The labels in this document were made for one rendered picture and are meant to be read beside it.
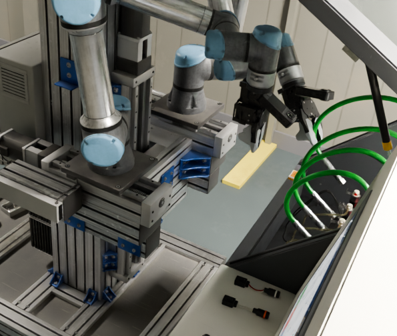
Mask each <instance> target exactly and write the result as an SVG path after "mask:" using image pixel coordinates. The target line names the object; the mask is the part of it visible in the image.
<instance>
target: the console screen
mask: <svg viewBox="0 0 397 336"><path fill-rule="evenodd" d="M372 191H373V190H370V192H369V193H368V194H367V196H366V198H365V199H364V200H363V202H362V204H361V205H360V206H359V208H358V209H357V211H356V212H355V214H354V215H353V217H352V218H351V220H350V221H349V222H348V224H347V226H346V227H345V228H344V230H343V232H342V233H341V234H340V236H339V237H338V238H337V240H336V242H335V243H334V244H333V246H332V248H331V249H330V250H329V251H328V253H327V255H326V256H325V257H324V259H323V261H322V262H321V263H320V265H319V266H318V268H317V269H316V271H315V272H314V274H313V275H312V277H311V278H310V280H309V281H308V282H307V284H306V286H305V287H304V288H303V290H302V292H301V293H300V294H299V296H298V298H297V300H296V302H295V303H294V306H293V307H292V310H291V311H290V314H289V315H288V317H287V319H286V321H285V323H284V325H283V327H282V329H281V331H280V332H279V334H278V336H304V335H305V333H306V331H307V329H308V327H309V325H310V322H311V320H312V318H313V316H314V314H315V312H316V309H317V308H318V305H319V304H320V301H321V299H322V297H323V295H324V293H325V291H326V288H327V286H328V284H329V282H330V280H331V278H332V276H333V274H334V272H335V270H336V267H337V265H338V263H339V261H340V259H341V257H342V254H343V252H344V250H345V248H346V246H347V244H348V242H349V240H350V238H351V236H352V233H353V231H354V229H355V227H356V225H357V223H358V220H359V218H360V216H361V214H362V212H363V210H364V208H365V206H366V204H367V202H368V199H369V197H370V195H371V193H372Z"/></svg>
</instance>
